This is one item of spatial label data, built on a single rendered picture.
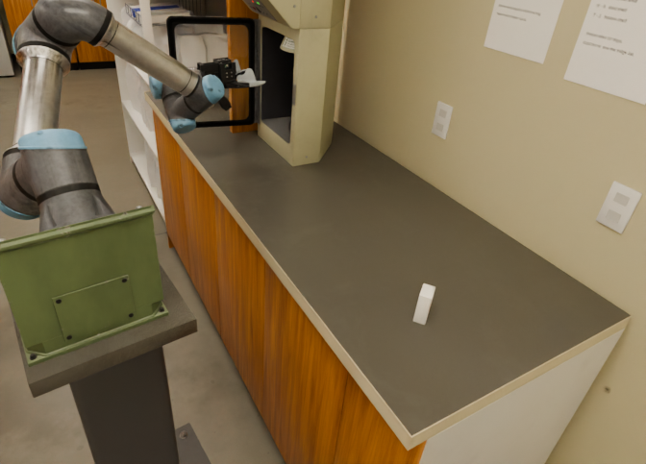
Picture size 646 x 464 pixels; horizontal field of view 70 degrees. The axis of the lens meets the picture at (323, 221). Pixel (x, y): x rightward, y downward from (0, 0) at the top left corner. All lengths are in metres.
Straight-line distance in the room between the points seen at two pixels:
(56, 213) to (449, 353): 0.83
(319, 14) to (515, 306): 1.03
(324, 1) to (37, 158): 0.95
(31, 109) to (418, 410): 1.05
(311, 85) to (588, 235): 0.95
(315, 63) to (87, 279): 1.00
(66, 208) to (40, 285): 0.15
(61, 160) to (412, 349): 0.80
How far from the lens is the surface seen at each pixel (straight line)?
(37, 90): 1.29
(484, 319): 1.16
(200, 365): 2.22
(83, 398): 1.19
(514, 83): 1.47
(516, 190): 1.50
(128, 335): 1.05
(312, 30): 1.57
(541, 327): 1.21
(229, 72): 1.61
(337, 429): 1.26
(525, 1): 1.46
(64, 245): 0.91
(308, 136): 1.68
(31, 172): 1.06
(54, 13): 1.33
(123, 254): 0.95
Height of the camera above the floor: 1.67
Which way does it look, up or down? 32 degrees down
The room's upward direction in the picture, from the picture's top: 6 degrees clockwise
